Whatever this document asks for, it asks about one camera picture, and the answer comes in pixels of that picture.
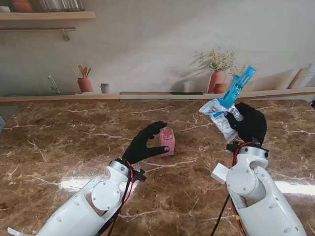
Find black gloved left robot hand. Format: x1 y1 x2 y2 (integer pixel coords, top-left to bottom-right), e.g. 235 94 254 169
122 121 170 165

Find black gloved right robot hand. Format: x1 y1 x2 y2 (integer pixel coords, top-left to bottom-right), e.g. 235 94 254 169
225 102 268 146

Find clear bottle with pink seasoning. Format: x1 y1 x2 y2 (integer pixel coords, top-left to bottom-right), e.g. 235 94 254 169
159 127 176 158

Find white blue salt bag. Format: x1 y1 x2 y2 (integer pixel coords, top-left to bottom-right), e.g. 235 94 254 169
198 98 244 143

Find blue plastic bag clip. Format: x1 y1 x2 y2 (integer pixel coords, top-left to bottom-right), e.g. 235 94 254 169
219 65 257 109

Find white square bottle cap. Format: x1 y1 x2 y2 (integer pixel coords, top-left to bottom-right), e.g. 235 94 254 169
210 162 228 185

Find pale vase with flowers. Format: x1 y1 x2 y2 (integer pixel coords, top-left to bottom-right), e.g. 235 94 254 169
228 62 256 93

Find small round terracotta pot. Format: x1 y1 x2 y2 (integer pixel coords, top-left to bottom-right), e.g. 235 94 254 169
213 83 228 94

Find leaning wooden cutting boards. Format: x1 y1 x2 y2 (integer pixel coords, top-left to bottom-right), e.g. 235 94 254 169
287 64 315 89

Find long wooden counter ledge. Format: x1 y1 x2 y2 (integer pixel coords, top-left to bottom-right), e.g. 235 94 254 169
0 87 315 106

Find glass jars on shelf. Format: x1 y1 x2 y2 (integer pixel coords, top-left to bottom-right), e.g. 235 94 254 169
40 0 84 12

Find round terracotta jar on shelf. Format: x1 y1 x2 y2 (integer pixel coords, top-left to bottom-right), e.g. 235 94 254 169
11 0 33 13

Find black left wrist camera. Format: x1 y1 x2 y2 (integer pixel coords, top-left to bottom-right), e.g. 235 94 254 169
132 169 147 182

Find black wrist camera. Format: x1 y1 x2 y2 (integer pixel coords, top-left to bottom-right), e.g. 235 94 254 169
226 142 241 153
132 169 147 182

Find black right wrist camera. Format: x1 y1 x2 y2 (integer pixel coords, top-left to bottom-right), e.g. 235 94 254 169
226 142 241 153

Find red black left arm cables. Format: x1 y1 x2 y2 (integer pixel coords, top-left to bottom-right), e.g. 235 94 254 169
95 161 136 236

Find red black arm cables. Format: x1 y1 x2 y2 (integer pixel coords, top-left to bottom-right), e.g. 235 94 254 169
95 161 136 236
209 144 247 236

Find red black right arm cables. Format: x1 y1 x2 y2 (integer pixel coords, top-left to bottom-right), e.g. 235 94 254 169
209 144 247 236

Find wooden wall shelf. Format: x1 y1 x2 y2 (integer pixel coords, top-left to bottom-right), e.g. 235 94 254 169
0 11 96 21

